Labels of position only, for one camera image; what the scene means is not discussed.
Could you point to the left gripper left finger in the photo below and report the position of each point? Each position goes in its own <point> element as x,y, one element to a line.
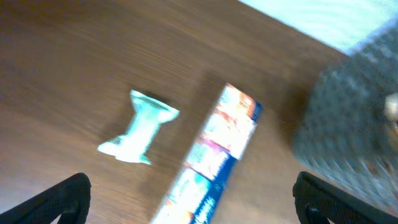
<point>68,201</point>

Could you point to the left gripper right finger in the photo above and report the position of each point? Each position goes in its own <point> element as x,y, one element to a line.
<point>317,201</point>

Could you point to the grey plastic mesh basket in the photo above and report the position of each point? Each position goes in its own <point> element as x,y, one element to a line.
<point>349,129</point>

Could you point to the small teal packet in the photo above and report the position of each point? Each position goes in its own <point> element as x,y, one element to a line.
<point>149,115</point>

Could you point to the Kleenex tissue multipack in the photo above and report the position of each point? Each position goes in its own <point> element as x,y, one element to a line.
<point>220,144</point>

